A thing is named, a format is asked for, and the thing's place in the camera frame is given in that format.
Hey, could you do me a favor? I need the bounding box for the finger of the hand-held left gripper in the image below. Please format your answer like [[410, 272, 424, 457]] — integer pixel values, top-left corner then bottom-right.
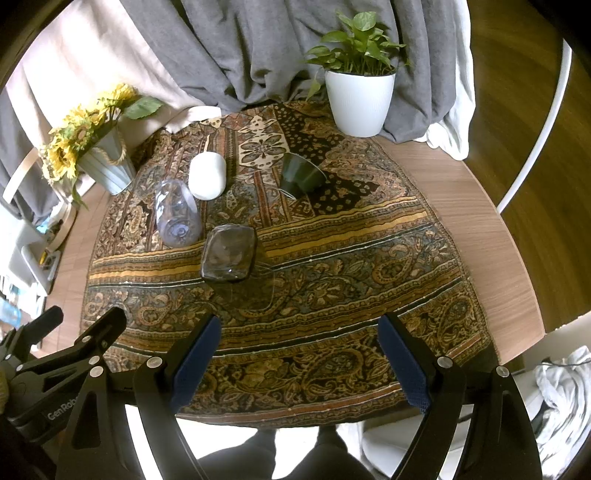
[[0, 305, 64, 366], [21, 305, 127, 385]]

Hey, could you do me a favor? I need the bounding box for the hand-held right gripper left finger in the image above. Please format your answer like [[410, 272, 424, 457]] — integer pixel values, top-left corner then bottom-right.
[[55, 315, 222, 480]]

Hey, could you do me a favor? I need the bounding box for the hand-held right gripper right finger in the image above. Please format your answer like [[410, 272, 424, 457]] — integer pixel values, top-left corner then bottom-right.
[[378, 312, 544, 480]]

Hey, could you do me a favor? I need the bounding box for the clear square glass cup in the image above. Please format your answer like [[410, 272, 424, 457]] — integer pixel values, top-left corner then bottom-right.
[[202, 224, 257, 282]]

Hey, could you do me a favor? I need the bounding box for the white cup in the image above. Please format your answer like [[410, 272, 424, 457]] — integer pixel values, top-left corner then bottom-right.
[[188, 152, 227, 200]]

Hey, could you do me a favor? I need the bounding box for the dark green cup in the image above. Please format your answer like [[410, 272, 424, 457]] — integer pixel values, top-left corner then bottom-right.
[[278, 152, 329, 195]]

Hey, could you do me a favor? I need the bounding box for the white shelf unit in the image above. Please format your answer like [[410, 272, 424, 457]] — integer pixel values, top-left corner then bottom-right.
[[0, 210, 63, 333]]

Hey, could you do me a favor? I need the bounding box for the paisley patterned tablecloth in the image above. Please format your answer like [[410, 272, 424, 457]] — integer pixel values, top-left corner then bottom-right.
[[79, 99, 492, 416]]

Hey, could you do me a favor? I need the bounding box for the white crumpled cloth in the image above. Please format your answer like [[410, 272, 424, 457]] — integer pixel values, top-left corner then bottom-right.
[[531, 346, 591, 462]]

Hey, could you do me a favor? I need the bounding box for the sunflower bouquet in grey bucket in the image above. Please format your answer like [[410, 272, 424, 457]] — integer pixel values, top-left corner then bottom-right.
[[39, 84, 164, 210]]

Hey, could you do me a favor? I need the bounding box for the grey curtain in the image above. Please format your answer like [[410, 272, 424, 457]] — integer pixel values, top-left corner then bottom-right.
[[0, 88, 65, 222], [117, 0, 459, 144]]

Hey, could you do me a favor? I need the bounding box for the potted green plant white pot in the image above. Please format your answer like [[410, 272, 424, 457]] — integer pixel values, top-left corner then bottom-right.
[[302, 11, 411, 138]]

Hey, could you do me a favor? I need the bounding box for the white hanging cloth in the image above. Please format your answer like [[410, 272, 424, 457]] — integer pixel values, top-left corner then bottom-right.
[[425, 0, 476, 161]]

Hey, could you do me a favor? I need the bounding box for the beige curtain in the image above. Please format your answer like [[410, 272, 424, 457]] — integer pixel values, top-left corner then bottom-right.
[[9, 0, 222, 136]]

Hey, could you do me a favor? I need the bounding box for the white curved tube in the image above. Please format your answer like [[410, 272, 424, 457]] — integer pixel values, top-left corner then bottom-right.
[[496, 39, 573, 214]]

